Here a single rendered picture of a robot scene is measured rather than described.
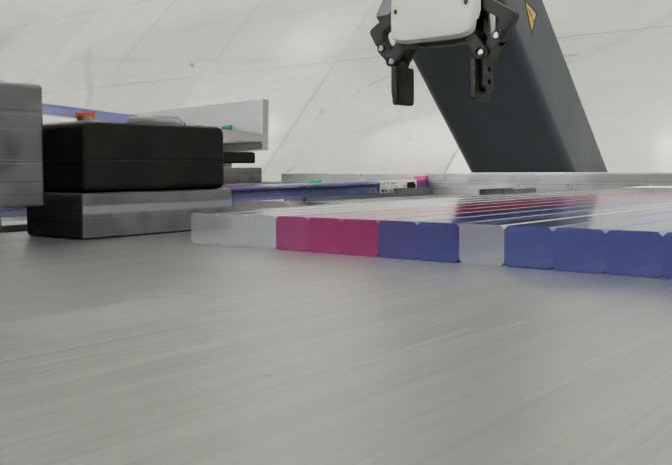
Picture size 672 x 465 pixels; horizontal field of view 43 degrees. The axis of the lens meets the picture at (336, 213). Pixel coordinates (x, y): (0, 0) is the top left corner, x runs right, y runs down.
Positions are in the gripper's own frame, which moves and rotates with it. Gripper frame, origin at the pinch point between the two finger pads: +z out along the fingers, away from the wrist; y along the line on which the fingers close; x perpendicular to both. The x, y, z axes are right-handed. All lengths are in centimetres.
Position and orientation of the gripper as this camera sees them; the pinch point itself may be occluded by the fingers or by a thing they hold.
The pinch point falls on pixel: (440, 93)
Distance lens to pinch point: 88.5
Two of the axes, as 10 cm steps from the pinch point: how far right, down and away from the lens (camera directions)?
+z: 0.1, 10.0, 0.5
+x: -6.3, 0.5, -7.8
